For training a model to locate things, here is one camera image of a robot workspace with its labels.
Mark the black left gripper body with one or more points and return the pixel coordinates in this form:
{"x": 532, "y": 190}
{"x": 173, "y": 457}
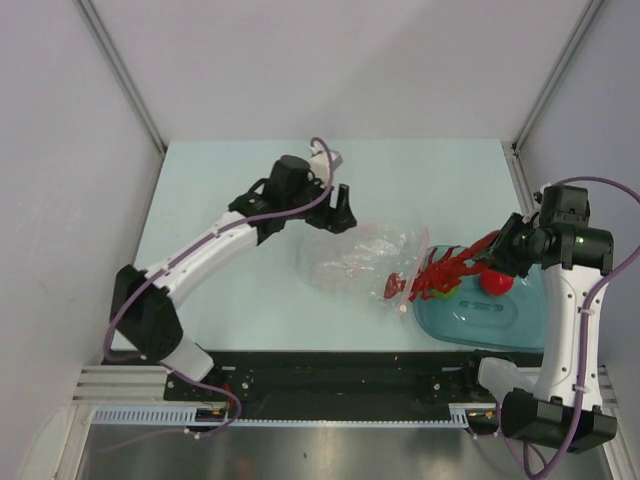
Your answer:
{"x": 313, "y": 190}

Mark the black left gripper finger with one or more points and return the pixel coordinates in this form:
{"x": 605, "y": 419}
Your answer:
{"x": 333, "y": 222}
{"x": 345, "y": 216}

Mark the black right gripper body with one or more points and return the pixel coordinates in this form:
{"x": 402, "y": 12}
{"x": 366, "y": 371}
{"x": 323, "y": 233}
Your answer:
{"x": 537, "y": 258}

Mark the red fake food ball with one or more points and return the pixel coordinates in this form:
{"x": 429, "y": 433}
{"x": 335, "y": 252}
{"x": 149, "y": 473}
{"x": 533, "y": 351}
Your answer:
{"x": 494, "y": 283}

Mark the clear zip top bag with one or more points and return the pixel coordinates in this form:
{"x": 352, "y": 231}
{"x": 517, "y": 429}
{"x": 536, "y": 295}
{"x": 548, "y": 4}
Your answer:
{"x": 373, "y": 263}

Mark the green fake food ball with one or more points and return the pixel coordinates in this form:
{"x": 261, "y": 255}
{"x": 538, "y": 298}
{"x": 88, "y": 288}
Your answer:
{"x": 446, "y": 294}

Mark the red fake lobster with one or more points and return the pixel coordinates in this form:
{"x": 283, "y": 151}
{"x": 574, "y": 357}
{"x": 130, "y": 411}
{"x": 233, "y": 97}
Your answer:
{"x": 449, "y": 269}

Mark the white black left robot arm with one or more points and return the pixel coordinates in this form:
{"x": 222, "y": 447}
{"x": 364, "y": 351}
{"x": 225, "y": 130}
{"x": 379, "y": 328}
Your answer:
{"x": 145, "y": 301}

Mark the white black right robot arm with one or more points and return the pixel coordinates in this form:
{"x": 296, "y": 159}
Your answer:
{"x": 562, "y": 409}

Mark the teal translucent plastic container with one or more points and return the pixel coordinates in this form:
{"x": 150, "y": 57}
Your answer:
{"x": 515, "y": 321}

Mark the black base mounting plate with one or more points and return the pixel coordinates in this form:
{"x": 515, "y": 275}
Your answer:
{"x": 433, "y": 378}

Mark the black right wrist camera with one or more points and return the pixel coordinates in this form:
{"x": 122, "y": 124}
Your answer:
{"x": 563, "y": 204}

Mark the right aluminium corner post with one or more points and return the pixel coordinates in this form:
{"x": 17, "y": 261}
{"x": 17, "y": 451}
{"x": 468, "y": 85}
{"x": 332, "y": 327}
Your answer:
{"x": 578, "y": 35}

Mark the aluminium corner post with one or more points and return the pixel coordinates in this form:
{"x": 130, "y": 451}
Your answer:
{"x": 578, "y": 35}
{"x": 114, "y": 61}

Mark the left aluminium corner post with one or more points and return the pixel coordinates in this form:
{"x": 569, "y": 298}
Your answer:
{"x": 114, "y": 61}

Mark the aluminium front frame rail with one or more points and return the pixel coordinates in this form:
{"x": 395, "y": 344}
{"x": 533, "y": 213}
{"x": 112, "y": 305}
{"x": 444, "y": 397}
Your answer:
{"x": 154, "y": 385}

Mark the white slotted cable duct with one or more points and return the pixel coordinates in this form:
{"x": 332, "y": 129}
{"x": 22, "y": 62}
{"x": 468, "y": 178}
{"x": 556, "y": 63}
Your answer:
{"x": 167, "y": 415}

